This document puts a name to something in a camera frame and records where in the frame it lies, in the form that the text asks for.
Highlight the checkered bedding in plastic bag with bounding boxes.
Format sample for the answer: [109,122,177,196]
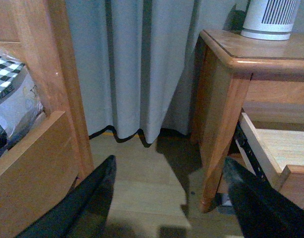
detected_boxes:
[0,49,43,157]

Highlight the wooden nightstand drawer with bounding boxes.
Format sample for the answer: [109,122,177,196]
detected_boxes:
[238,112,304,209]

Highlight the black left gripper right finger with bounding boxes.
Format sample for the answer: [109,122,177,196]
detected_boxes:
[223,157,304,238]

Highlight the wooden nightstand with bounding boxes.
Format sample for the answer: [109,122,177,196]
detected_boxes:
[191,30,304,213]

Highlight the wooden bed frame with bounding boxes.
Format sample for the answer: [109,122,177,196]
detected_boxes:
[0,0,94,238]

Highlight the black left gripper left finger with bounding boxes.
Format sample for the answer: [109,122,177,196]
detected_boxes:
[17,155,116,238]

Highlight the white slatted air purifier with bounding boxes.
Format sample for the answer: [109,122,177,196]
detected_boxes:
[241,0,301,41]

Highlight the grey-green curtain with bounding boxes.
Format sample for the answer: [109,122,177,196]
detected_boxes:
[65,0,250,144]

